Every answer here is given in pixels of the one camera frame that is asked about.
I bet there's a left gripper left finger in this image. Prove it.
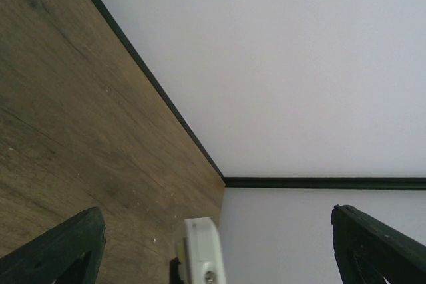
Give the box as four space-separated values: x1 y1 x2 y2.
1 207 106 283

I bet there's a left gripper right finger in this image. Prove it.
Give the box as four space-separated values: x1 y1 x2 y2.
331 205 425 283

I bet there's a white remote control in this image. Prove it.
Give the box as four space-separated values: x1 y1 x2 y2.
169 217 227 284

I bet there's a black aluminium frame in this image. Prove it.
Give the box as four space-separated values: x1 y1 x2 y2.
91 0 425 191

